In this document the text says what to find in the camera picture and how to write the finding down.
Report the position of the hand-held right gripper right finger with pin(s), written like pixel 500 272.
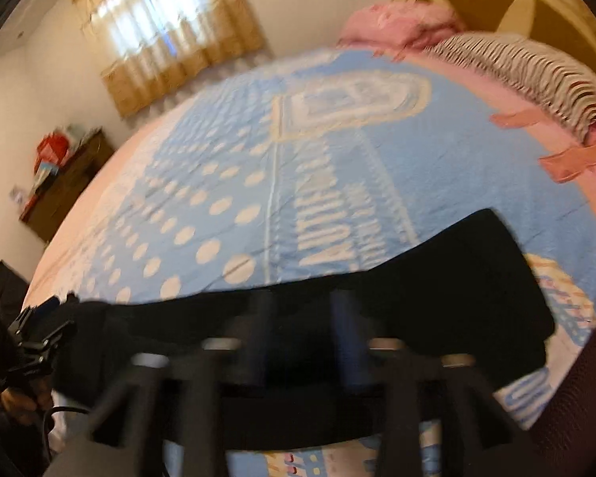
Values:
pixel 345 343

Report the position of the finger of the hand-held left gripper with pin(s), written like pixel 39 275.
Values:
pixel 42 308
pixel 49 345

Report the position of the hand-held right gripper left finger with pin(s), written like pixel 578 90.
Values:
pixel 261 343

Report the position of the black pants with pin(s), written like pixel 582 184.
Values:
pixel 427 298

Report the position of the person's left hand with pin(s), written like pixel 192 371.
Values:
pixel 22 402

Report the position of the brown wooden desk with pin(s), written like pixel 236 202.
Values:
pixel 64 189

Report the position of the red gift bag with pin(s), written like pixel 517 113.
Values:
pixel 52 149

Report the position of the polka dot bed sheet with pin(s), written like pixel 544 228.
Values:
pixel 303 159

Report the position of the person's dark red clothing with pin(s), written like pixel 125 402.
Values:
pixel 581 407

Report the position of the wide beige patterned curtain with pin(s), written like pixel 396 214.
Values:
pixel 179 59

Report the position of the pink pillow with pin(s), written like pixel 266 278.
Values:
pixel 397 25

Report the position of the striped pillow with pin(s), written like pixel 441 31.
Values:
pixel 526 64

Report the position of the cream wooden headboard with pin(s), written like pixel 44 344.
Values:
pixel 551 15

